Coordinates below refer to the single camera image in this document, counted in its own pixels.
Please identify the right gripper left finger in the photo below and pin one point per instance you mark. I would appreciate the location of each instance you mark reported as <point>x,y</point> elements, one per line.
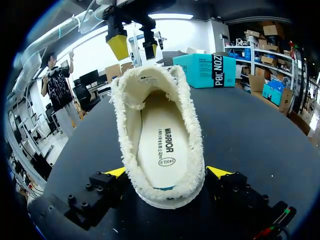
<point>100,190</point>

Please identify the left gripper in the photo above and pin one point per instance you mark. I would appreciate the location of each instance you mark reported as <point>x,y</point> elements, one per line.
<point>130,10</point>

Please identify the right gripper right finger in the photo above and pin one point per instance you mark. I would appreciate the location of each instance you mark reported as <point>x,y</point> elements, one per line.
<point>232,187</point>

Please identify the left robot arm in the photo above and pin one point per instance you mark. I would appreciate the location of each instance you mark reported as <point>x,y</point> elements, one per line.
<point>45,42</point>

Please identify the cream fluffy shoe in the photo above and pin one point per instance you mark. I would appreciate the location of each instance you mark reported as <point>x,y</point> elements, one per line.
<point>125,140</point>

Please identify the shoe insole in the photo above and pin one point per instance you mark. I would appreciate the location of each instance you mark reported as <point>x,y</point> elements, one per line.
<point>162,140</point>

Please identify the teal box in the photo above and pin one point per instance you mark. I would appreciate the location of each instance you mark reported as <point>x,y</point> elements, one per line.
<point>200,72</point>

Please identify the person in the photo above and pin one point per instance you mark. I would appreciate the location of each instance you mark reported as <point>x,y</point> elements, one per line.
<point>58,87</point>

